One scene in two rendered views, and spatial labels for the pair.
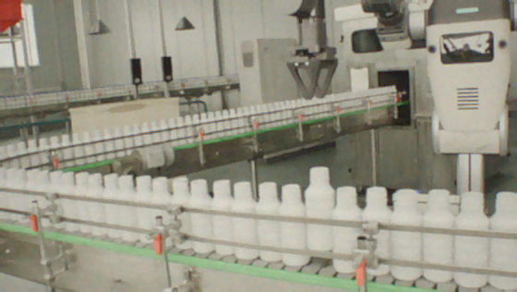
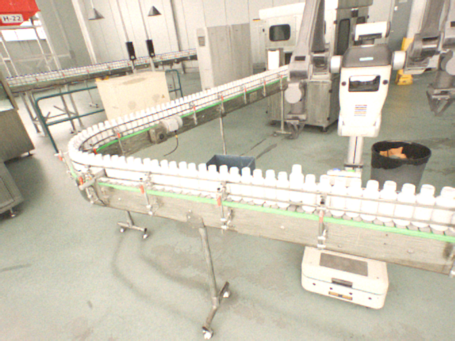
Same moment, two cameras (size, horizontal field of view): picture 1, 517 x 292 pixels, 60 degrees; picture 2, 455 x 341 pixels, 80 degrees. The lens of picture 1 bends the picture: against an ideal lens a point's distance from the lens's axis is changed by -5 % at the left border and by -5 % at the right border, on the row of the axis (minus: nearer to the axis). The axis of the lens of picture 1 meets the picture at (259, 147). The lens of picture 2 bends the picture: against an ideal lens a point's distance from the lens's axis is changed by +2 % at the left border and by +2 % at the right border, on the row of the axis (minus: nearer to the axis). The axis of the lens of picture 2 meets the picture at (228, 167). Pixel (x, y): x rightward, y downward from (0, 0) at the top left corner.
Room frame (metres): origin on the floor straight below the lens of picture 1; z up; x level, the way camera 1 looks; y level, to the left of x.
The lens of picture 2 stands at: (-0.07, 0.24, 1.74)
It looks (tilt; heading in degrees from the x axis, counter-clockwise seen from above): 27 degrees down; 356
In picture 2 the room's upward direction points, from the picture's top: 7 degrees counter-clockwise
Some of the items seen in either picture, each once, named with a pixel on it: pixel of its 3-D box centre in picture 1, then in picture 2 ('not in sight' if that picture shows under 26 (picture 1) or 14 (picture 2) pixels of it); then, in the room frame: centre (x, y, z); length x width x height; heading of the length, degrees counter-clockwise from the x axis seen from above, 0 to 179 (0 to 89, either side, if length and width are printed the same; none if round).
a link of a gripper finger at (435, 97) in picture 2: not in sight; (439, 102); (0.79, -0.58, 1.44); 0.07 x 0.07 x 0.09; 60
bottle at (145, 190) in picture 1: (148, 209); (204, 178); (1.13, 0.29, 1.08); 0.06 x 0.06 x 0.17
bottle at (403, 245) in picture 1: (406, 235); (338, 196); (0.81, -0.26, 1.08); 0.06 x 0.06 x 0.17
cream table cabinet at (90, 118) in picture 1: (129, 153); (139, 107); (5.31, 1.49, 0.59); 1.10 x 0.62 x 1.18; 132
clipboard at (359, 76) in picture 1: (358, 81); (273, 59); (4.83, -1.08, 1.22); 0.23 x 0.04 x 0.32; 42
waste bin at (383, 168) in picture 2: not in sight; (393, 179); (1.97, -1.45, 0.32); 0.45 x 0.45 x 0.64
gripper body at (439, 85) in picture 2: not in sight; (443, 80); (0.80, -0.59, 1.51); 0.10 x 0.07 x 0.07; 150
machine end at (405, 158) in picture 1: (430, 96); (314, 65); (5.05, -1.93, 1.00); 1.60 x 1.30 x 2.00; 132
